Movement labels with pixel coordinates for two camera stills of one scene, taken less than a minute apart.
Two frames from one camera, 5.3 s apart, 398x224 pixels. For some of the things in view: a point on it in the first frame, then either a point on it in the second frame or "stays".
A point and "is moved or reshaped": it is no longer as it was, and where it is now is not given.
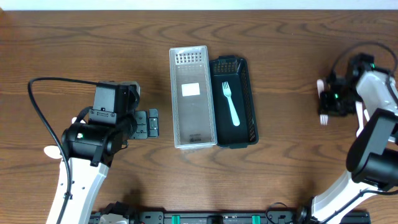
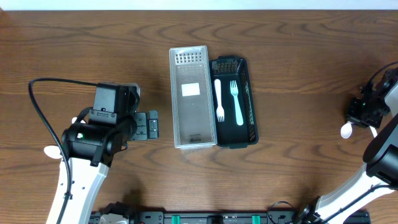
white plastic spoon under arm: x=53 y=151 stays
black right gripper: x=326 y=108 to x=351 y=114
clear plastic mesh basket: x=193 y=118 stays
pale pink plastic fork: x=323 y=118 to x=220 y=111
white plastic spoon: x=74 y=119 stays
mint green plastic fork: x=227 y=92 to x=234 y=91
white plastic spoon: x=366 y=115 is moved or reshaped
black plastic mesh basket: x=238 y=75 stays
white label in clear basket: x=190 y=89 stays
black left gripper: x=142 y=124 stays
